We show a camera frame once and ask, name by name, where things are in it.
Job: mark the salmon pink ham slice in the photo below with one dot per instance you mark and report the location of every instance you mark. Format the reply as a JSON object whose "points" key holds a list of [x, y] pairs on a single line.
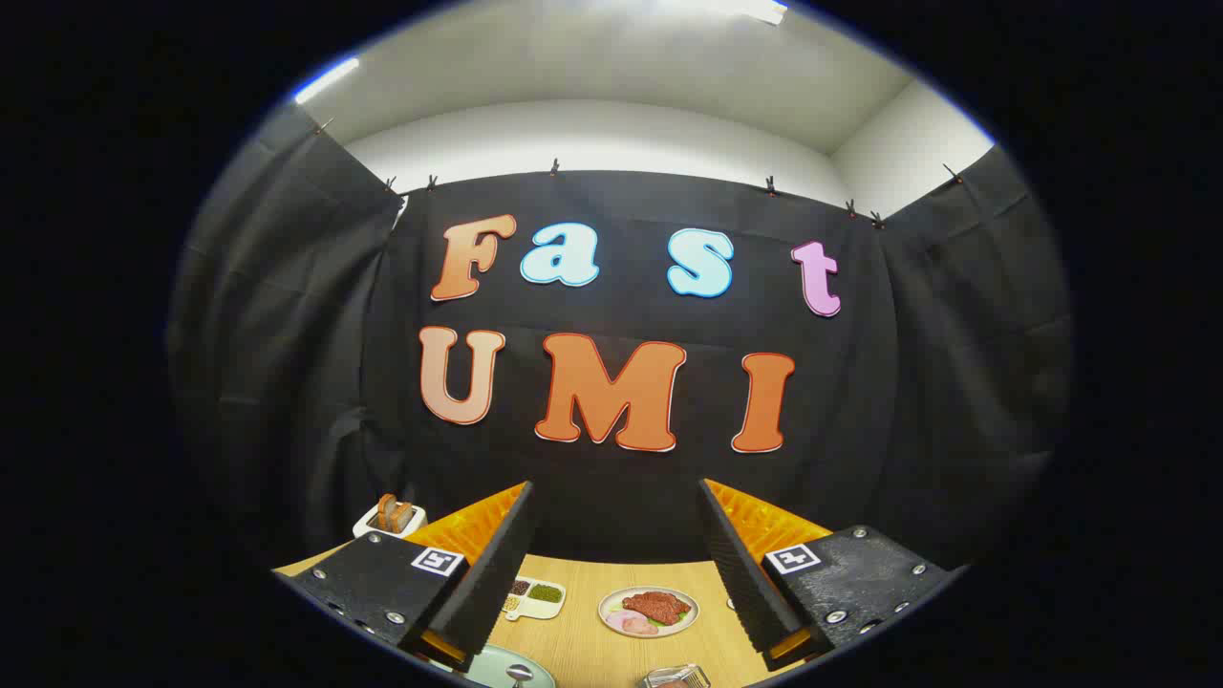
{"points": [[642, 627]]}

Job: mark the white divided dish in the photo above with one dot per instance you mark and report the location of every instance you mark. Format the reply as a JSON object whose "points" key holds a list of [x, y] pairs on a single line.
{"points": [[549, 609]]}

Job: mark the row of black cloth clips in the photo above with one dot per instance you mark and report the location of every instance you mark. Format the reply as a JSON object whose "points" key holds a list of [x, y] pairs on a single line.
{"points": [[554, 168]]}

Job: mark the white toaster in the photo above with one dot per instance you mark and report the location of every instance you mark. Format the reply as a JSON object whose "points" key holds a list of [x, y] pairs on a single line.
{"points": [[373, 526]]}

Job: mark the ceiling light strip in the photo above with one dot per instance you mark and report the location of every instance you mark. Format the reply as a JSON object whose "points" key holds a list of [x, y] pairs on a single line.
{"points": [[755, 10]]}

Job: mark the white round plate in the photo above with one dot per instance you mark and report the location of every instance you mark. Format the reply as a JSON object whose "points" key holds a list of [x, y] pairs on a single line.
{"points": [[683, 621]]}

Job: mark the brown steak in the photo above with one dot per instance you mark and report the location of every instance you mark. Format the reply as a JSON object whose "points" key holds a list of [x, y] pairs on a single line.
{"points": [[657, 605]]}

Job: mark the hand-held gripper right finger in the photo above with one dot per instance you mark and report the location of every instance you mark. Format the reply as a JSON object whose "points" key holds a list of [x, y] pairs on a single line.
{"points": [[740, 583]]}

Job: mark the green beans heap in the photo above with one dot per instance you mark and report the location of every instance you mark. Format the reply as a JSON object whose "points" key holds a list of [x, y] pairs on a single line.
{"points": [[546, 593]]}

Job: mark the light blue plate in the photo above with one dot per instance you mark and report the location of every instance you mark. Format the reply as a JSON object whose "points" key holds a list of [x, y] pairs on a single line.
{"points": [[487, 669]]}

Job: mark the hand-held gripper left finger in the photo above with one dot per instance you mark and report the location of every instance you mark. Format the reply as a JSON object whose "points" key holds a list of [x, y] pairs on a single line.
{"points": [[492, 583]]}

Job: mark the pale pink ham slice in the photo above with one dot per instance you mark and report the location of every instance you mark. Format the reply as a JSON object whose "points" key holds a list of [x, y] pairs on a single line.
{"points": [[618, 619]]}

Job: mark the toasted bread slice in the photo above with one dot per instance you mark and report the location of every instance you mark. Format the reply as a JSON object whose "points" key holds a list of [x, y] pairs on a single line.
{"points": [[386, 513], [403, 516]]}

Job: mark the metal spoon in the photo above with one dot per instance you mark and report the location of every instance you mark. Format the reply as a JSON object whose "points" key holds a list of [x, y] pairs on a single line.
{"points": [[519, 674]]}

